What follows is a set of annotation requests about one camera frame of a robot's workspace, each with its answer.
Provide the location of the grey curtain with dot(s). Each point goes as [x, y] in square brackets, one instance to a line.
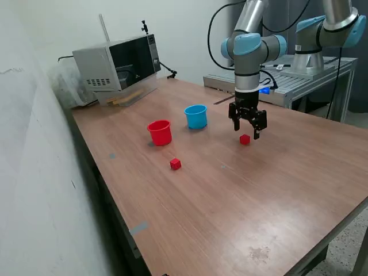
[287, 14]

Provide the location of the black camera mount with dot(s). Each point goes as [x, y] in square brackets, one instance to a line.
[144, 27]

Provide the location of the red plastic cup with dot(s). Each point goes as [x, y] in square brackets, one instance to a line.
[160, 135]

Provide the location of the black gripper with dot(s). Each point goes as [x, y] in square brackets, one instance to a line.
[246, 100]

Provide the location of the aluminium robot base table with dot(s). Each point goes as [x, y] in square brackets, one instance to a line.
[293, 83]

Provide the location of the red cube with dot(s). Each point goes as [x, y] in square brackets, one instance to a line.
[244, 140]
[175, 164]

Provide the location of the blue plastic cup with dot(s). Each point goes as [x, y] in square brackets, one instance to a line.
[196, 119]

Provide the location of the thin white rod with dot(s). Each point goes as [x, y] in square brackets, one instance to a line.
[104, 28]

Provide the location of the clear plastic bag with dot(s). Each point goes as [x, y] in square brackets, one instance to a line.
[67, 89]

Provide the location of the long grey tape strip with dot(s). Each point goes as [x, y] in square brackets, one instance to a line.
[138, 228]

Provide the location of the clear acrylic stand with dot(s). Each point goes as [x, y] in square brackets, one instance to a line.
[146, 84]

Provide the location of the light wooden stick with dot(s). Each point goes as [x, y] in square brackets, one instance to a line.
[126, 97]

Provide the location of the silver microwave oven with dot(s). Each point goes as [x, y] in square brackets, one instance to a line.
[95, 66]

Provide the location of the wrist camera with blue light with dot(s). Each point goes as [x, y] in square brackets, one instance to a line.
[266, 90]

